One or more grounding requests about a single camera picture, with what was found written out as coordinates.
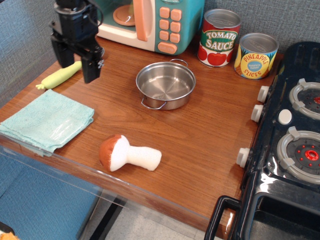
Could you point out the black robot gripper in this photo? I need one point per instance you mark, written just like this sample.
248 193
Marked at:
75 33

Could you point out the small steel pot bowl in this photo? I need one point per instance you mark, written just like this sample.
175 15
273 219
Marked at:
165 85

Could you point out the light green folded towel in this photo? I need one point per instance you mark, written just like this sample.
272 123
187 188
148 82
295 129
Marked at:
47 123

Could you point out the teal toy microwave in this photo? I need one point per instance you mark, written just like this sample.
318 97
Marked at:
162 26

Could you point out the plush brown white mushroom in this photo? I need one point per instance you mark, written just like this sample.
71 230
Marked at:
116 151

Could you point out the tomato sauce can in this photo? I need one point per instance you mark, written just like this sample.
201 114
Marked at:
220 30

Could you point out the pineapple slices can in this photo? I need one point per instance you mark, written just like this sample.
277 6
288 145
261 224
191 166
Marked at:
255 56

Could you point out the orange plush toy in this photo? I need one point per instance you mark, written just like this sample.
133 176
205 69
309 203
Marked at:
8 236

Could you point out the black toy stove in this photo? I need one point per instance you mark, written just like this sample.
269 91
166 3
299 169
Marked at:
280 188

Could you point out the spoon with green handle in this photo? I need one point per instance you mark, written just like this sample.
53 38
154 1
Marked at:
60 76

